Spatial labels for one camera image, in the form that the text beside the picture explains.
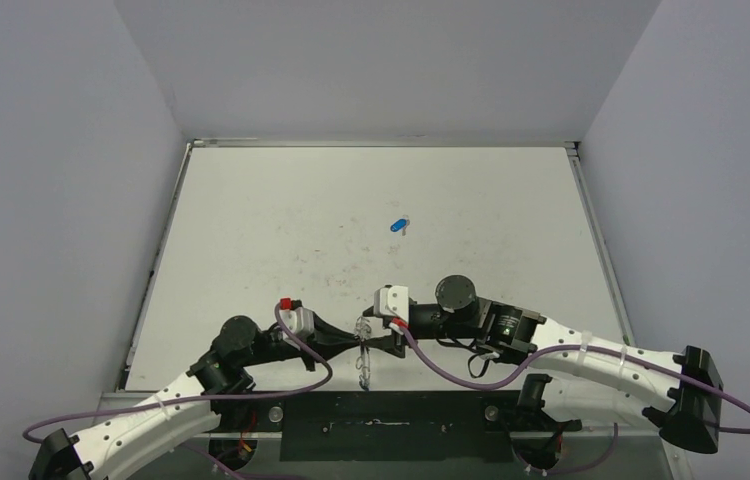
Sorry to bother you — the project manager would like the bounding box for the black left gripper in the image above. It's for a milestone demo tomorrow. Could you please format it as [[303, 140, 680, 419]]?
[[241, 312, 361, 371]]

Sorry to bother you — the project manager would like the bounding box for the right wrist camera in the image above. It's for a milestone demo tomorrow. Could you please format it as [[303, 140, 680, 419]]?
[[373, 285, 410, 321]]

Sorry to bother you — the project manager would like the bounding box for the loose blue key tag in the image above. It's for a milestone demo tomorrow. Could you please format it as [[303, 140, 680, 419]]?
[[390, 215, 410, 236]]

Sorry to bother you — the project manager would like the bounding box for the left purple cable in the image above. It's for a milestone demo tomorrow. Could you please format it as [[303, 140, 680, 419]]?
[[21, 301, 335, 444]]

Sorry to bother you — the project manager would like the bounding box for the aluminium table frame rail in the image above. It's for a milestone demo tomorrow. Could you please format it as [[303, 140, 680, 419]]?
[[564, 142, 636, 345]]

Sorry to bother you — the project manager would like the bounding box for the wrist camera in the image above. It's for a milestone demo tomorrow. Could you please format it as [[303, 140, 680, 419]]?
[[373, 285, 410, 321], [276, 298, 315, 338]]

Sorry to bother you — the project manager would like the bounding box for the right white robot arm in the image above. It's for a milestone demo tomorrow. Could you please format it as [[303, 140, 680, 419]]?
[[362, 275, 723, 454]]

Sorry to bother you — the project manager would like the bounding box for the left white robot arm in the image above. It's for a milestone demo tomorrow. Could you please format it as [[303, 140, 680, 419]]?
[[28, 316, 359, 479]]

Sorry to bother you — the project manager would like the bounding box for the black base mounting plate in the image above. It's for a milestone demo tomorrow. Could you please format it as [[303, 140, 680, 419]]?
[[211, 390, 582, 463]]

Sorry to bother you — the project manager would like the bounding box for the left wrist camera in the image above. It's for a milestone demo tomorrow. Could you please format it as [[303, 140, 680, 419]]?
[[276, 298, 315, 338]]

